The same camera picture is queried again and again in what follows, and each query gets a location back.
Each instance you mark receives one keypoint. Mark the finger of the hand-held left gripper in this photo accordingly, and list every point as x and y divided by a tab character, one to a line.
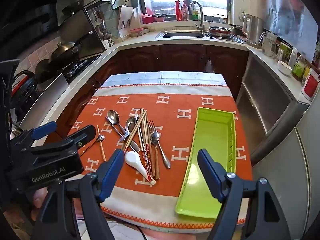
43	130
75	137

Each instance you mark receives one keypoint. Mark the green dish soap bottle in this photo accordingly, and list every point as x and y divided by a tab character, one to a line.
195	13

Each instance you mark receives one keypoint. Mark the small steel spoon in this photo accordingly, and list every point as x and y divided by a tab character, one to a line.
101	137

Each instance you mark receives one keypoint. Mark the white plastic bag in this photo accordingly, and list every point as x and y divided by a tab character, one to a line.
210	66

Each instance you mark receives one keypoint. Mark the glass pitcher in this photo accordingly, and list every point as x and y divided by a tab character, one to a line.
268	45

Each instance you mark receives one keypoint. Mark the short steel soup spoon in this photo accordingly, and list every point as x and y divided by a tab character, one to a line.
130	123

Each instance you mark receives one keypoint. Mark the orange printed cloth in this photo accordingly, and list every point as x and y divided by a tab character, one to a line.
170	130

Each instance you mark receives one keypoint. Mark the white plastic bottle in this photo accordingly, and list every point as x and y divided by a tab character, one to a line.
293	57

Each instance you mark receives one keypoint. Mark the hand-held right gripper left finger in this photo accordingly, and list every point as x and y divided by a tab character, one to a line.
110	177

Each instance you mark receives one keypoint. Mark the green label bottle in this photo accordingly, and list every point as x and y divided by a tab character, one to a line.
299	68

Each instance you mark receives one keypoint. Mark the white bowl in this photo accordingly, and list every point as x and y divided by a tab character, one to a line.
285	67

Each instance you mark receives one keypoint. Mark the person's left hand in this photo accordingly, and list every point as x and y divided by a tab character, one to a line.
39	200

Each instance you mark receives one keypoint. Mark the steel basin with dishes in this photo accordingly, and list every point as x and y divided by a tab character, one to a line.
220	32

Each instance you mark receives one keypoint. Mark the steel electric kettle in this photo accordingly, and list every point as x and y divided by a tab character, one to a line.
255	30

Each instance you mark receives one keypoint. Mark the steel faucet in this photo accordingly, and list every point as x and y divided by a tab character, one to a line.
201	17

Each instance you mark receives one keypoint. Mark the large steel spoon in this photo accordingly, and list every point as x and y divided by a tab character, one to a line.
113	117

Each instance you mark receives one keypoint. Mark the white kitchen countertop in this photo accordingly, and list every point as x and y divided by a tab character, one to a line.
175	41

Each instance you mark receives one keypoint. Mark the pink bottle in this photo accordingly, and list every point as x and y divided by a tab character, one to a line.
185	11

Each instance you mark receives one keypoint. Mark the clear plastic sheet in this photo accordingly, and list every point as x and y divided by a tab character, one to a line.
287	12

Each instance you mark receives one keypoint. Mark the golden chopstick red patterned end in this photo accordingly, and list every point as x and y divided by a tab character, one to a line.
147	142

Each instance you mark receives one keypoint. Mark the green plastic tray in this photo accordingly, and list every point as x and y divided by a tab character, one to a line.
212	135

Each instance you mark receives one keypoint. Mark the gas stove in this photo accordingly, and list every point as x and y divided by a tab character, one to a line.
80	67

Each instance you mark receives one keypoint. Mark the steel sink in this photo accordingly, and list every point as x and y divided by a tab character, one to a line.
180	34

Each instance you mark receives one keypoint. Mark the steel fork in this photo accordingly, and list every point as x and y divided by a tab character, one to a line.
151	127

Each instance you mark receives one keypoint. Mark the beige chopsticks pair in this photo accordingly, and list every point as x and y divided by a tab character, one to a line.
145	142

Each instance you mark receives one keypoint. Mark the red plastic basin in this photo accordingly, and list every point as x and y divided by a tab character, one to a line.
148	18

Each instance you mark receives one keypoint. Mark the thin reddish wooden chopstick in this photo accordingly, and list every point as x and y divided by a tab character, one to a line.
101	145

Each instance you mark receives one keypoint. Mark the grey refrigerator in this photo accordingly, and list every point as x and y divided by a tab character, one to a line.
287	180

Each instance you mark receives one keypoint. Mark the red spray bottle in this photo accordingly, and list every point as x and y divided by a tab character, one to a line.
178	11

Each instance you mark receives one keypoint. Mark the black wok on stove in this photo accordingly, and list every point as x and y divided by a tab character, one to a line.
62	51

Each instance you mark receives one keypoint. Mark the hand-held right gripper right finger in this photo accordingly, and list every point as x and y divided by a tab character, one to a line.
212	177

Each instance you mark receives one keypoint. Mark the steel front cabinet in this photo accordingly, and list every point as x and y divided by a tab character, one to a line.
265	92

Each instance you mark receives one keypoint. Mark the white cutting board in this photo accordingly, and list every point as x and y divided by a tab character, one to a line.
130	20

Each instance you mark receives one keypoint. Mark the pink lidded container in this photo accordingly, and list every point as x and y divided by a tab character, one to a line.
136	31

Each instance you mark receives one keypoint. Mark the grey grid table cover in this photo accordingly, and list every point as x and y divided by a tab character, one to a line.
162	78

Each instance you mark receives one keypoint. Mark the green utensil holder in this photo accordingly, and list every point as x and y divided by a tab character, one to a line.
135	3

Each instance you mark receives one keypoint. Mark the white ceramic spoon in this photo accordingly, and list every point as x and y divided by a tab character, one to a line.
131	158

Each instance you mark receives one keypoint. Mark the red and white tub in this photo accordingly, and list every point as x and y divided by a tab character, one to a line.
311	85

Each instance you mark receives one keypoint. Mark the steel range hood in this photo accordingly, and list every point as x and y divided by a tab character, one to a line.
85	35

